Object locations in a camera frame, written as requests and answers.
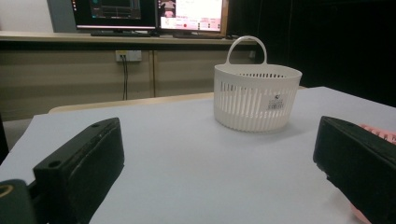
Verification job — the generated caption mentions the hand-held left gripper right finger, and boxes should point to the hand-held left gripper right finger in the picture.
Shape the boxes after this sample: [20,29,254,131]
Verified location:
[312,116,396,224]

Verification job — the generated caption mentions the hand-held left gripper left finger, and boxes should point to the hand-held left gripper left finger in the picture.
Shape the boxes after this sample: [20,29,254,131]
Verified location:
[32,117,125,224]

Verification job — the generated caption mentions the pink comb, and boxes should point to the pink comb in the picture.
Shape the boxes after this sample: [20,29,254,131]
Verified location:
[348,123,396,224]

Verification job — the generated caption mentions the white plastic basket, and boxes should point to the white plastic basket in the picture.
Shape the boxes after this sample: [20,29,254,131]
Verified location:
[213,35,304,133]

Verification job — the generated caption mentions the beige wooden table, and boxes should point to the beige wooden table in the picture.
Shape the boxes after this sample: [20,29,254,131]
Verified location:
[48,86,307,115]

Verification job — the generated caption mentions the black curtain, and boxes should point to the black curtain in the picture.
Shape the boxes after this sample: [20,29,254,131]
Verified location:
[228,0,396,106]

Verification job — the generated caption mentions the long wooden counter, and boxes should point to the long wooden counter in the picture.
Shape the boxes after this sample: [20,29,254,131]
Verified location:
[0,30,260,122]

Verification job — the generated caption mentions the black monitor base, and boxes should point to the black monitor base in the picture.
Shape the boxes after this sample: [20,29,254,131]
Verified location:
[172,32,226,40]
[90,30,161,38]

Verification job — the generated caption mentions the monitor with dark screen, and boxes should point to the monitor with dark screen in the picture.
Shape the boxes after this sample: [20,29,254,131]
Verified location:
[70,0,158,31]

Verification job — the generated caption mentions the monitor with bright screen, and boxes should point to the monitor with bright screen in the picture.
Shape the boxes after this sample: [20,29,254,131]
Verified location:
[157,0,230,34]

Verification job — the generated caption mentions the black power cable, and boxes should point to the black power cable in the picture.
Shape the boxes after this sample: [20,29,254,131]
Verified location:
[123,55,130,101]
[120,55,126,101]

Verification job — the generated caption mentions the white wall socket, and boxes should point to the white wall socket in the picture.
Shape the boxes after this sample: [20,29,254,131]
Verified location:
[115,49,143,63]

